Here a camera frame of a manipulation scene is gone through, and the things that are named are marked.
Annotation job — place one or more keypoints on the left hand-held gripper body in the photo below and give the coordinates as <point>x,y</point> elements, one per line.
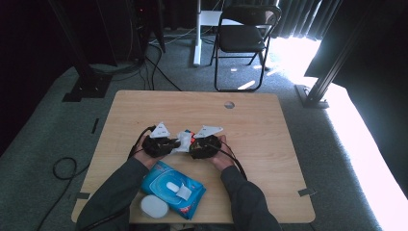
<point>157,144</point>

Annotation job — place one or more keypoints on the dark curtain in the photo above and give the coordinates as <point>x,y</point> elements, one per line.
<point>300,17</point>

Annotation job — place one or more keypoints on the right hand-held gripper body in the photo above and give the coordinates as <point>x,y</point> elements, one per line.
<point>208,147</point>

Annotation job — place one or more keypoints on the white oval plastic lid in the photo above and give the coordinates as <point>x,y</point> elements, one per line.
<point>154,207</point>

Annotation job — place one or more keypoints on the black folding chair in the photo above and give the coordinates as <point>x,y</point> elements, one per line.
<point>240,38</point>

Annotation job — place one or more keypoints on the small white wet wipe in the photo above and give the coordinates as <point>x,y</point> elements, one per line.
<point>184,192</point>

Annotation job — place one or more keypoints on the blue wet wipes pack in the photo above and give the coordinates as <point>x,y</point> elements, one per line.
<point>160,183</point>

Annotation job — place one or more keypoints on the black equipment cabinet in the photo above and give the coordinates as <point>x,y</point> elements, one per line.
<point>147,29</point>

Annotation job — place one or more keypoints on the black tape strip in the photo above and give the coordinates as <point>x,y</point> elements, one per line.
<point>95,125</point>

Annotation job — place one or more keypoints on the white desk leg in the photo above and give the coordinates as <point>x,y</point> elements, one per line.
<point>197,38</point>

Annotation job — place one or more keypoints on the black metal stand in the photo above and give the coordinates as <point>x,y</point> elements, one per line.
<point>86,83</point>
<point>316,93</point>

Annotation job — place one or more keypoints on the grey tape piece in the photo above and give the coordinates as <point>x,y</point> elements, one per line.
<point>306,192</point>
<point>81,195</point>

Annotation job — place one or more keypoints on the person's right hand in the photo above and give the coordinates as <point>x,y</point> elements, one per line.
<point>224,157</point>

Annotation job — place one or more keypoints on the person's left hand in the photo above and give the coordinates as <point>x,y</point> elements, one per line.
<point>144,159</point>

